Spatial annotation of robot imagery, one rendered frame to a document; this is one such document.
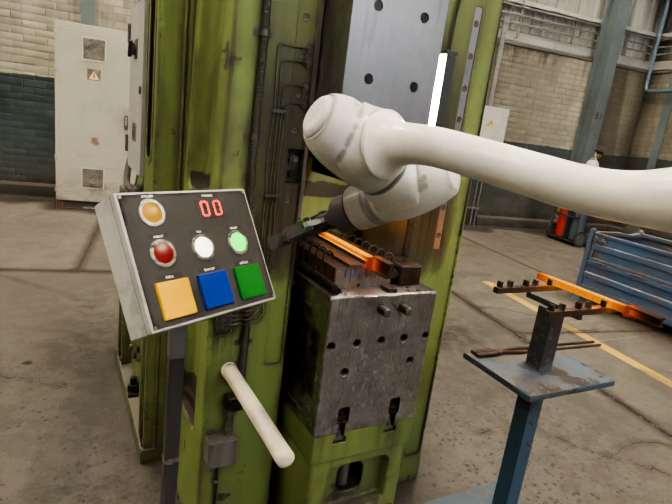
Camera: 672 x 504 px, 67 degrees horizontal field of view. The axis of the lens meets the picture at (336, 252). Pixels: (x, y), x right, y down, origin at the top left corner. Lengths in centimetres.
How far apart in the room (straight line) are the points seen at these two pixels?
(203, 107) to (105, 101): 495
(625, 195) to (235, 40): 103
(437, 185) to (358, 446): 108
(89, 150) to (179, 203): 564
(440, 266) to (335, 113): 123
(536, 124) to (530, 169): 878
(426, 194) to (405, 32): 72
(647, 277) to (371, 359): 387
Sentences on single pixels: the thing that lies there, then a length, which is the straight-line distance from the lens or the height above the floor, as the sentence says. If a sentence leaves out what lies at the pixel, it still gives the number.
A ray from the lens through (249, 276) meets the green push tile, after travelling 118.
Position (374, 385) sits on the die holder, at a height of 61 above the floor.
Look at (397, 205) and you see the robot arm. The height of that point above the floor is 126.
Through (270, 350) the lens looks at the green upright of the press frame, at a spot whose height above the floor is 67.
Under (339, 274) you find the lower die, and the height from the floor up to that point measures 96.
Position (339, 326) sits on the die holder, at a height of 83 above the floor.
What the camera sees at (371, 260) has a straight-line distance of 149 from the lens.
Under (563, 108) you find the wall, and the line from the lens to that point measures 980.
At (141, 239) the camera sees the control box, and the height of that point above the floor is 112.
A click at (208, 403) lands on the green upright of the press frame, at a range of 165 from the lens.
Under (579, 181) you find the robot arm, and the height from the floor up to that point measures 135.
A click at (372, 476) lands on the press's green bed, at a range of 193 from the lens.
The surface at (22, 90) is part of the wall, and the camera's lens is 748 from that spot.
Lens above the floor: 138
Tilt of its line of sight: 14 degrees down
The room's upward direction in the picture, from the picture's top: 7 degrees clockwise
